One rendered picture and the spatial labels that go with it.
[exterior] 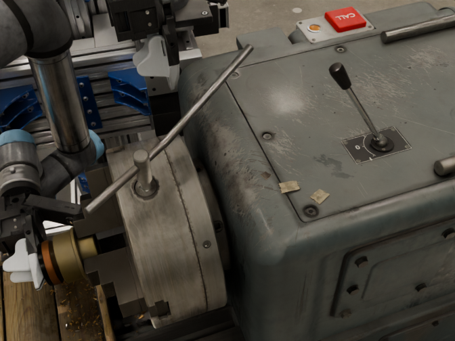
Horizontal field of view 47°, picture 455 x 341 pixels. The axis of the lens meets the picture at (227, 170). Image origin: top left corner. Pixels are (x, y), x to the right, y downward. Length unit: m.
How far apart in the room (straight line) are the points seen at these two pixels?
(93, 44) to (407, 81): 0.78
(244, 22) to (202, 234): 2.69
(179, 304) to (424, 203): 0.39
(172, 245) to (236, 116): 0.23
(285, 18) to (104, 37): 2.15
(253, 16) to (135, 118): 2.08
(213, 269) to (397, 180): 0.30
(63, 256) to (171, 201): 0.22
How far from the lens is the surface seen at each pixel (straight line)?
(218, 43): 3.20
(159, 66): 0.75
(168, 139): 0.74
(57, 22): 0.94
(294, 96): 0.88
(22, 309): 1.14
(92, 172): 0.87
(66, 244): 0.89
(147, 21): 0.72
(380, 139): 0.81
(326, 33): 1.03
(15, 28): 0.88
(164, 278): 0.78
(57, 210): 0.98
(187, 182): 0.78
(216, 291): 0.83
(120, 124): 1.47
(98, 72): 1.35
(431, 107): 0.91
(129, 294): 0.83
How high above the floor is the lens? 1.82
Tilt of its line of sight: 48 degrees down
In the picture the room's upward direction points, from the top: 3 degrees counter-clockwise
